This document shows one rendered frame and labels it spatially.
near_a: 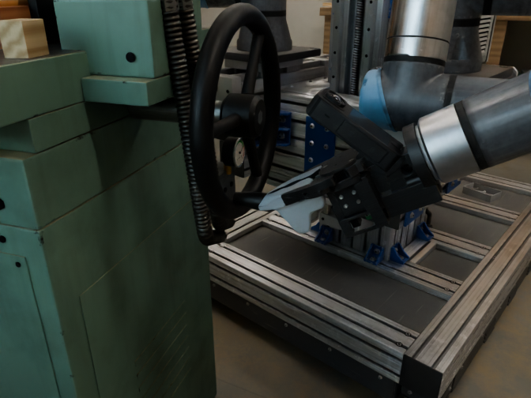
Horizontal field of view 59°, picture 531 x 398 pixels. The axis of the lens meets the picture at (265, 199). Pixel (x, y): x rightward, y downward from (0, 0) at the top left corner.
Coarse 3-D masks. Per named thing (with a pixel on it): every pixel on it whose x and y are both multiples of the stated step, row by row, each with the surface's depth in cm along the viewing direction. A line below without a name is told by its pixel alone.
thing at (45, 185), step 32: (96, 128) 63; (128, 128) 69; (160, 128) 78; (0, 160) 52; (32, 160) 53; (64, 160) 57; (96, 160) 63; (128, 160) 70; (0, 192) 54; (32, 192) 53; (64, 192) 58; (96, 192) 64; (32, 224) 55
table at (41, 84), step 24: (48, 48) 60; (0, 72) 47; (24, 72) 50; (48, 72) 53; (72, 72) 57; (0, 96) 47; (24, 96) 50; (48, 96) 54; (72, 96) 57; (96, 96) 58; (120, 96) 57; (144, 96) 56; (168, 96) 60; (0, 120) 48
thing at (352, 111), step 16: (320, 96) 49; (336, 96) 51; (320, 112) 50; (336, 112) 49; (352, 112) 51; (336, 128) 50; (352, 128) 49; (368, 128) 50; (352, 144) 50; (368, 144) 50; (384, 144) 49; (400, 144) 52; (384, 160) 50
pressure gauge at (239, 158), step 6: (228, 138) 95; (234, 138) 95; (240, 138) 95; (228, 144) 94; (234, 144) 94; (240, 144) 97; (222, 150) 94; (228, 150) 94; (234, 150) 93; (240, 150) 97; (222, 156) 95; (228, 156) 94; (234, 156) 94; (240, 156) 98; (228, 162) 95; (234, 162) 94; (240, 162) 98; (228, 168) 98; (228, 174) 99
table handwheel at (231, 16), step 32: (224, 32) 53; (256, 32) 65; (256, 64) 65; (192, 96) 51; (256, 96) 63; (192, 128) 52; (224, 128) 57; (256, 128) 63; (192, 160) 53; (256, 160) 70
